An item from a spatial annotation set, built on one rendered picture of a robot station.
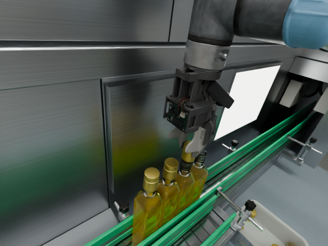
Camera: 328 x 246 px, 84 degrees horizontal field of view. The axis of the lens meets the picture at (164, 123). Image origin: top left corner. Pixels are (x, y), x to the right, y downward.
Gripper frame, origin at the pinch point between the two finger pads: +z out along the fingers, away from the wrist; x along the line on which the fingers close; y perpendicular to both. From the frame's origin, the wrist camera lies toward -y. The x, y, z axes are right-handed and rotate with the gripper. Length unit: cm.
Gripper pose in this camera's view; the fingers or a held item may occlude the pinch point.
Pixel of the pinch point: (190, 147)
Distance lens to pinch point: 46.0
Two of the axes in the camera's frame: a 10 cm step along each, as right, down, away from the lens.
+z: -1.2, 8.4, 5.2
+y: -7.7, 2.5, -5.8
